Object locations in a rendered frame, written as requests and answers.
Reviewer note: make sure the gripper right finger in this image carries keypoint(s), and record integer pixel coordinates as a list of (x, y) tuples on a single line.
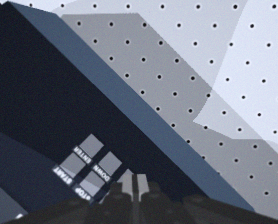
[(196, 209)]

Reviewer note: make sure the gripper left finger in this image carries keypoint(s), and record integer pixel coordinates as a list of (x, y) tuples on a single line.
[(116, 208)]

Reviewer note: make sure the white benchtop thermal cycler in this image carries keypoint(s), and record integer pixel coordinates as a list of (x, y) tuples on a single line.
[(70, 126)]

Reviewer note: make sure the grey perforated base plate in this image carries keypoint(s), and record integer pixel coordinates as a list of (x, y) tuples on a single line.
[(209, 68)]

